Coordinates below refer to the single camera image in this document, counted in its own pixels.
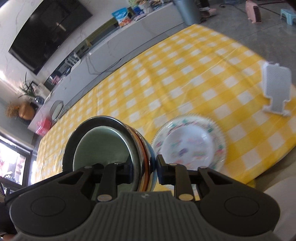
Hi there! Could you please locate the long white tv cabinet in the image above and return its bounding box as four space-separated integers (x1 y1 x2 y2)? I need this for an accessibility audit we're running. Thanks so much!
28 3 185 132

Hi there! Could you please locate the small white sticker plate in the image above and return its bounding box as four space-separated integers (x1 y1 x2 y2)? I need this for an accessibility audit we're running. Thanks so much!
160 126 214 170

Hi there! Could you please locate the pink small heater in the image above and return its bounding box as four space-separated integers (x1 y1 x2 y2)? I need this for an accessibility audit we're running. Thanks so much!
245 1 261 24

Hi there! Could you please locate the light blue plastic stool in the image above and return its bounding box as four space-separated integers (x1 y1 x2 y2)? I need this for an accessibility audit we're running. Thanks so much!
280 9 296 26

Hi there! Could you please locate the white phone stand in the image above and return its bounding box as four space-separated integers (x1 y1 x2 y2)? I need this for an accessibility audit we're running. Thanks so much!
261 62 292 116

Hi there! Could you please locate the black wall television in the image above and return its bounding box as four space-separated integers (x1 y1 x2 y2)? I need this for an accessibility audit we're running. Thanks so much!
9 1 92 74

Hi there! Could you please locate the pink storage box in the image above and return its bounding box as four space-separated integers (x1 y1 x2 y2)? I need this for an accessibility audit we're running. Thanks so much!
35 118 52 137

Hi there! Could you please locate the grey metal trash bin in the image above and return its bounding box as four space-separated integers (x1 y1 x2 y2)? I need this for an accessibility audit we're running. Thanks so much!
173 0 201 26

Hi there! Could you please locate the clear glass sticker plate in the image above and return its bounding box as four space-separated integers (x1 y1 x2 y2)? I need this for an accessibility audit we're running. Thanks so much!
151 114 226 171

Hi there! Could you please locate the blue glass vase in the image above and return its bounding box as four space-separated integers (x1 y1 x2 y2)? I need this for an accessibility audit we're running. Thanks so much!
35 95 45 105

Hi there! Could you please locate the green ceramic bowl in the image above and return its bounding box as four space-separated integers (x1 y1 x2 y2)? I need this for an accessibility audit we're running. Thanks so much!
73 126 138 171

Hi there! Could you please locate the blue snack bag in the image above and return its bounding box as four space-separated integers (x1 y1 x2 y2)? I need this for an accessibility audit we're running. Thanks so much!
112 8 132 27

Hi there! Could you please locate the white wifi router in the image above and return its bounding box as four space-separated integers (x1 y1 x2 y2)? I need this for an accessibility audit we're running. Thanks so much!
65 52 81 70

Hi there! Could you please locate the black power cable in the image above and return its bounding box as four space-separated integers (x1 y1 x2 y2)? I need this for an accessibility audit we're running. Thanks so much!
85 55 123 76

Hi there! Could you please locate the orange pumpkin vase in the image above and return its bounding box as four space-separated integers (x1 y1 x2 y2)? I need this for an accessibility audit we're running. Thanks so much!
18 101 35 121

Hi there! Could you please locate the grey cushioned stool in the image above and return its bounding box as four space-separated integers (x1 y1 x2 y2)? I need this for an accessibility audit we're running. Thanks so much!
50 100 69 123

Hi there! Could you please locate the yellow checkered tablecloth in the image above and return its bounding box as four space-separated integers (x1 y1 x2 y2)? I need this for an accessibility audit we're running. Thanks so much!
33 25 295 183

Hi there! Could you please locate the stainless steel bowl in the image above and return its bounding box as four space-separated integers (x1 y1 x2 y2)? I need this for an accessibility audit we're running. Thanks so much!
62 115 157 192

